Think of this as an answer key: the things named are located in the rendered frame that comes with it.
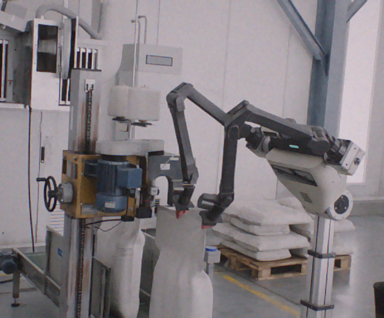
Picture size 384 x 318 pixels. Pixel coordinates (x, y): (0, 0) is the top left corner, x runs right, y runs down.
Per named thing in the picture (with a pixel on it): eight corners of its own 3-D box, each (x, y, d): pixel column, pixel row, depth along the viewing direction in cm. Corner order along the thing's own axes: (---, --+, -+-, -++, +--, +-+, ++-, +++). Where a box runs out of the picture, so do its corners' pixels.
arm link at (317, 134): (337, 145, 269) (333, 137, 273) (323, 132, 264) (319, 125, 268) (320, 159, 272) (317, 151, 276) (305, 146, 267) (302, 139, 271)
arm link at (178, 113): (184, 94, 297) (174, 92, 306) (173, 98, 294) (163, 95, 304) (202, 180, 310) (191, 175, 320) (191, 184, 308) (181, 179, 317)
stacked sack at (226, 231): (285, 239, 657) (286, 225, 656) (234, 244, 619) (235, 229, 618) (259, 230, 691) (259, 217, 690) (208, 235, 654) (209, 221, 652)
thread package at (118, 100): (139, 118, 335) (141, 86, 334) (113, 117, 328) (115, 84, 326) (127, 117, 348) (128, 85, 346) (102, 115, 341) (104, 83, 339)
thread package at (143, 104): (165, 123, 313) (168, 88, 311) (134, 122, 305) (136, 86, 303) (150, 120, 327) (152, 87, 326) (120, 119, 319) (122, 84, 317)
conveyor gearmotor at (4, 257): (23, 276, 466) (23, 255, 465) (1, 278, 459) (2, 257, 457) (11, 265, 492) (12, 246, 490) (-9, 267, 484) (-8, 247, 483)
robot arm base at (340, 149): (339, 139, 280) (326, 163, 278) (328, 130, 276) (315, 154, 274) (354, 141, 273) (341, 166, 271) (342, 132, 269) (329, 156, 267)
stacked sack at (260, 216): (314, 226, 619) (316, 211, 617) (259, 229, 584) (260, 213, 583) (287, 216, 655) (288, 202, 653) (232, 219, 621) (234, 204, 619)
